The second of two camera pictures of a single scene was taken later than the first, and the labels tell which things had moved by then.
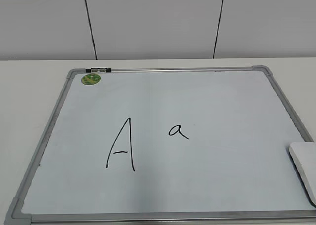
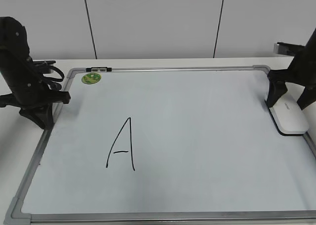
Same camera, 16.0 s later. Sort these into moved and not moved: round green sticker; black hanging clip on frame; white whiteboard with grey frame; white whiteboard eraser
Moved: white whiteboard eraser
Not moved: round green sticker; black hanging clip on frame; white whiteboard with grey frame
